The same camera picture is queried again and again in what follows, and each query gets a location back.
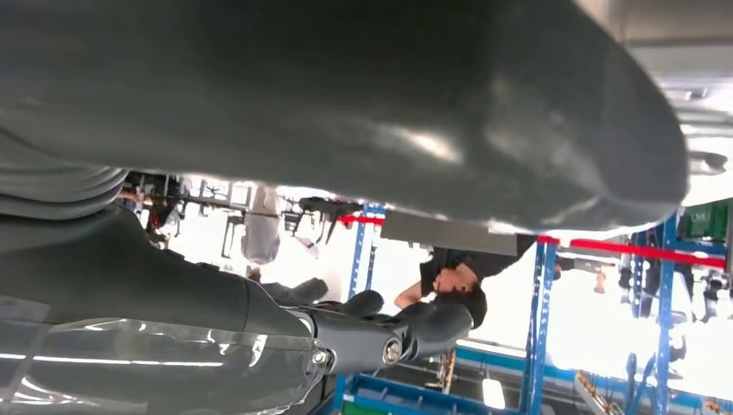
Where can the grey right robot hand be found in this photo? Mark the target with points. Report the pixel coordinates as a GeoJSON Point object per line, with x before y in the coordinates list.
{"type": "Point", "coordinates": [343, 103]}

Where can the blue metal shelf rack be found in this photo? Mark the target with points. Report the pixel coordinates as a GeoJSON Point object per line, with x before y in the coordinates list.
{"type": "Point", "coordinates": [664, 321]}

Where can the person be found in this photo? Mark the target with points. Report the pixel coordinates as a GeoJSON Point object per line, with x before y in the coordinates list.
{"type": "Point", "coordinates": [260, 235]}
{"type": "Point", "coordinates": [458, 263]}

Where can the red barrier belt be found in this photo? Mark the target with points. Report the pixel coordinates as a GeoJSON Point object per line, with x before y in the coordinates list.
{"type": "Point", "coordinates": [630, 251]}

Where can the stamped sheet metal panel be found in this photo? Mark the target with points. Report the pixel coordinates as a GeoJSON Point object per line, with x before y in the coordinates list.
{"type": "Point", "coordinates": [701, 114]}

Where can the green plastic crate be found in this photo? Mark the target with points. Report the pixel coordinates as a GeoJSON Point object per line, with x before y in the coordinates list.
{"type": "Point", "coordinates": [707, 220]}

